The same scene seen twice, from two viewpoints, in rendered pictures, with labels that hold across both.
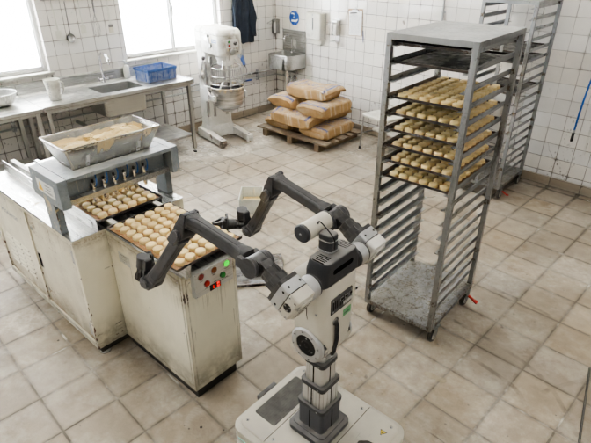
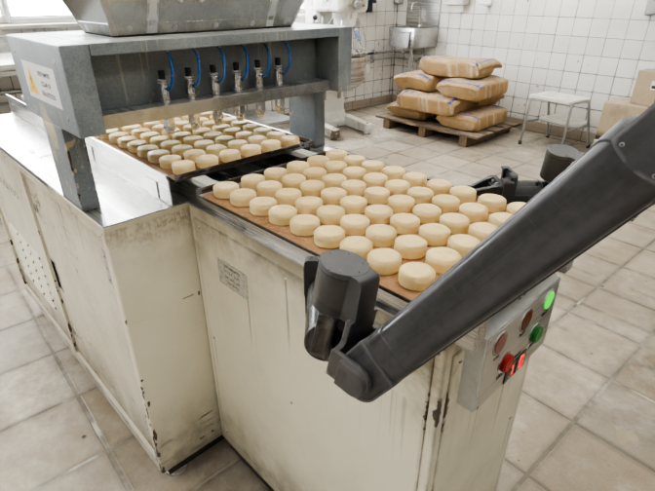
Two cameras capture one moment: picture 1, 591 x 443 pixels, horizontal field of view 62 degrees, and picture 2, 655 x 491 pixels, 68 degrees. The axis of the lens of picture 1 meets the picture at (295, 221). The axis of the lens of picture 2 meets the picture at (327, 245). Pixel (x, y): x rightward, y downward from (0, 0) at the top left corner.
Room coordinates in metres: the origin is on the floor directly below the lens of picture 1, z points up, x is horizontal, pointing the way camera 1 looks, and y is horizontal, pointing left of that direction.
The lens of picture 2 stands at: (1.37, 0.66, 1.26)
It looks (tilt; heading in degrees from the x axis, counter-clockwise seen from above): 28 degrees down; 4
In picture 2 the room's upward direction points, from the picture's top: straight up
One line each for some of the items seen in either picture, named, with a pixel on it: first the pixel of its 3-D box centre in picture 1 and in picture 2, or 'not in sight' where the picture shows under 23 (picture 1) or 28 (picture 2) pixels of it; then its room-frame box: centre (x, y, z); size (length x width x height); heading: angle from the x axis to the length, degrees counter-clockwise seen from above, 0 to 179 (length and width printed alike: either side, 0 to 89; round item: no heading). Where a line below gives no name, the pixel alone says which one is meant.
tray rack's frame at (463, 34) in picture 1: (435, 185); not in sight; (2.72, -0.85, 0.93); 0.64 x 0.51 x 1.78; 140
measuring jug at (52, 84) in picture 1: (54, 89); not in sight; (4.90, 2.38, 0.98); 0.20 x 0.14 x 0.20; 85
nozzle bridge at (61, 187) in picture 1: (111, 183); (205, 103); (2.58, 1.06, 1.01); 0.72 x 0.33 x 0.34; 138
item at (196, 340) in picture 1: (176, 297); (345, 374); (2.25, 0.68, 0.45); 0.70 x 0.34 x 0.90; 48
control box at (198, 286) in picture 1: (212, 275); (511, 337); (2.00, 0.41, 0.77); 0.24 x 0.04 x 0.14; 138
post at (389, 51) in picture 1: (377, 185); not in sight; (2.63, -0.48, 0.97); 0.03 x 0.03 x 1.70; 50
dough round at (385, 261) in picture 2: not in sight; (384, 261); (1.98, 0.62, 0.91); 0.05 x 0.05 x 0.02
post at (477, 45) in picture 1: (449, 208); not in sight; (2.34, -0.83, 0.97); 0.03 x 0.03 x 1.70; 50
